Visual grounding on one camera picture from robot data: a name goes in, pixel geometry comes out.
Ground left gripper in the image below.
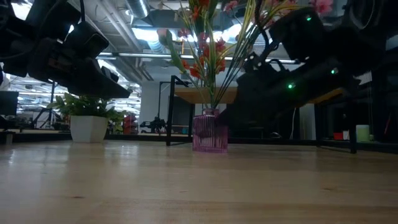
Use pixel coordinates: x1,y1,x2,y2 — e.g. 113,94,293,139
27,37,131,100

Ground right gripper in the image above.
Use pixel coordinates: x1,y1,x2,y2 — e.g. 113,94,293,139
217,52,280,127

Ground pink ribbed glass vase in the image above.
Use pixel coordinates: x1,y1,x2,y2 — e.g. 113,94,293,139
192,108,229,154

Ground orange artificial flower bunch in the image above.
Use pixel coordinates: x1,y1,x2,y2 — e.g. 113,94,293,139
177,0,229,110

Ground pink artificial tulip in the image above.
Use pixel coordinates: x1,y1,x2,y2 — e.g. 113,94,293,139
156,27,215,108

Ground red artificial flower bunch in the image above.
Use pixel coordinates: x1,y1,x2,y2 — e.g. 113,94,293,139
177,27,227,54

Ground pink artificial flower bunch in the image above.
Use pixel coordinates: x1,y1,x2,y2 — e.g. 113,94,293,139
214,0,334,110

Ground raised wooden shelf board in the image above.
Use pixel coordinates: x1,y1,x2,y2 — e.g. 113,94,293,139
166,75,358,156

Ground long ceiling light fixture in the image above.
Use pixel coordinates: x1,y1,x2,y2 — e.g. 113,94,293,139
98,52,296,65

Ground red rack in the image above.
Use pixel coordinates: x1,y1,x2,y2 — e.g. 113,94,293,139
123,113,138,135

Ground green plant white pot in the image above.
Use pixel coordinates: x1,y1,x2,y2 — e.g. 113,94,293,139
46,92,127,144

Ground black tripod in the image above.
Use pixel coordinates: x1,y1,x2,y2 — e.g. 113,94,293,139
32,81,63,129

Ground black background robot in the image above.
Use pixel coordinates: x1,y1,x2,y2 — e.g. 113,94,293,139
139,116,167,134

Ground black monitor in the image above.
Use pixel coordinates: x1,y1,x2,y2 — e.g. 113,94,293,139
0,90,19,116

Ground light green cup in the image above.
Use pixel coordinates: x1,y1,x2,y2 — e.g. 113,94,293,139
356,124,371,143

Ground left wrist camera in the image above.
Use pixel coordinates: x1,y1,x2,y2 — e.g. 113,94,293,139
64,21,110,60

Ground white hanging cable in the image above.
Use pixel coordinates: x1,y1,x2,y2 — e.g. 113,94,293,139
291,107,297,141

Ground silver air duct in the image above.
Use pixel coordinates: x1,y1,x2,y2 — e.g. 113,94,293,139
126,0,150,19

